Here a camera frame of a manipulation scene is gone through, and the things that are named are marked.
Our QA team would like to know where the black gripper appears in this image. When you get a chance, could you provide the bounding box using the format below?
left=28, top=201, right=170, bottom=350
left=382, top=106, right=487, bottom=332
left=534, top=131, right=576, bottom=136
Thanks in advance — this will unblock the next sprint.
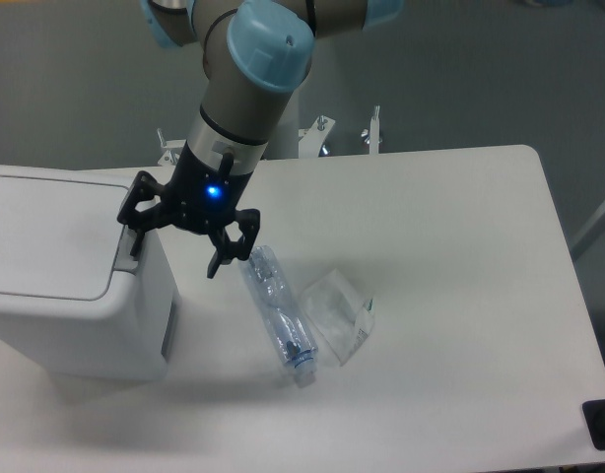
left=117, top=144, right=261, bottom=279

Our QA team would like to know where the white push-button trash can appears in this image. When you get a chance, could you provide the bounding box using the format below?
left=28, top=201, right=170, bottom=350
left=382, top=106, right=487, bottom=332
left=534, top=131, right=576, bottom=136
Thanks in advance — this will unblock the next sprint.
left=0, top=165, right=178, bottom=380

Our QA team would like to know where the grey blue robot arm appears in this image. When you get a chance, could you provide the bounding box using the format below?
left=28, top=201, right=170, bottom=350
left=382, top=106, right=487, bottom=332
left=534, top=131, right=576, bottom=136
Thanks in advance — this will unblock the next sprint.
left=117, top=0, right=403, bottom=274

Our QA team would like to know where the crushed clear plastic bottle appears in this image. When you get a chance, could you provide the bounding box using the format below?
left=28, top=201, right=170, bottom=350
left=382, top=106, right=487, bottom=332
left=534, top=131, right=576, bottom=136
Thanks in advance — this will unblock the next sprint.
left=239, top=245, right=318, bottom=387

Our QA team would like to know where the clear plastic wrapper bag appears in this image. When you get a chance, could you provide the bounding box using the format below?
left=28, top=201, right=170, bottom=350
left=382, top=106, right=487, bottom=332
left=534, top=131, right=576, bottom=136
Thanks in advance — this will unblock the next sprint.
left=301, top=269, right=375, bottom=366

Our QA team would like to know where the black clamp at table edge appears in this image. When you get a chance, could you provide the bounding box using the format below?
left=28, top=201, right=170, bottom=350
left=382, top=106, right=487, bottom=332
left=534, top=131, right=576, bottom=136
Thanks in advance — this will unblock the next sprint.
left=582, top=399, right=605, bottom=451

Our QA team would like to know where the white pedestal base frame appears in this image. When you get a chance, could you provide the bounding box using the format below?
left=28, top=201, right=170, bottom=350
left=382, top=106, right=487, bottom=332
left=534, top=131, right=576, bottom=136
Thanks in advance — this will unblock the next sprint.
left=157, top=104, right=383, bottom=167

